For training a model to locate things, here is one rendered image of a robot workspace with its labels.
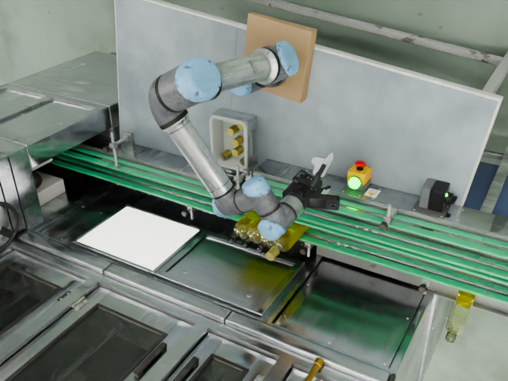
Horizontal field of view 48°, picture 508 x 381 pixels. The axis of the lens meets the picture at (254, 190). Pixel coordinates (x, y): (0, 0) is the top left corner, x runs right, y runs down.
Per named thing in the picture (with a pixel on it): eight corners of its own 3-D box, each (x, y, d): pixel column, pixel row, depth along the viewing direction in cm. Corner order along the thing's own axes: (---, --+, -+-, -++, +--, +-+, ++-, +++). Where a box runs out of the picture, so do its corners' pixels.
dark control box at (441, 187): (425, 196, 206) (418, 206, 199) (428, 177, 202) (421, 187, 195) (447, 202, 202) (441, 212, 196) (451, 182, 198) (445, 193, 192)
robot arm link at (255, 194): (227, 193, 170) (246, 221, 174) (255, 184, 163) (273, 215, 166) (240, 178, 176) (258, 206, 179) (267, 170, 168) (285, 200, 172)
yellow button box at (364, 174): (353, 178, 218) (345, 187, 212) (354, 161, 214) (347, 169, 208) (370, 183, 215) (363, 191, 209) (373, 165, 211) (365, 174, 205)
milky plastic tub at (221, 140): (222, 156, 246) (211, 164, 239) (220, 107, 235) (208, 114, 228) (257, 165, 238) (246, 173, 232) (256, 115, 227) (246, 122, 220)
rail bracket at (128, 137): (137, 151, 267) (104, 171, 251) (133, 118, 259) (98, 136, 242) (145, 153, 265) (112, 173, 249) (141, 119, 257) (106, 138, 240)
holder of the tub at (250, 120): (224, 166, 249) (214, 174, 243) (221, 107, 235) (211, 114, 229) (258, 175, 241) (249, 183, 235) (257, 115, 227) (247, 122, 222)
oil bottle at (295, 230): (297, 223, 225) (271, 251, 209) (298, 211, 222) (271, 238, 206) (310, 226, 222) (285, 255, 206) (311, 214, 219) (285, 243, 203)
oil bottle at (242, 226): (259, 212, 232) (231, 238, 216) (259, 200, 230) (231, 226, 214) (271, 215, 230) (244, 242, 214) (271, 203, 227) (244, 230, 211)
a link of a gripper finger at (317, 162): (317, 144, 183) (304, 170, 183) (332, 151, 180) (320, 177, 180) (320, 147, 186) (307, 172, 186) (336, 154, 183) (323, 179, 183)
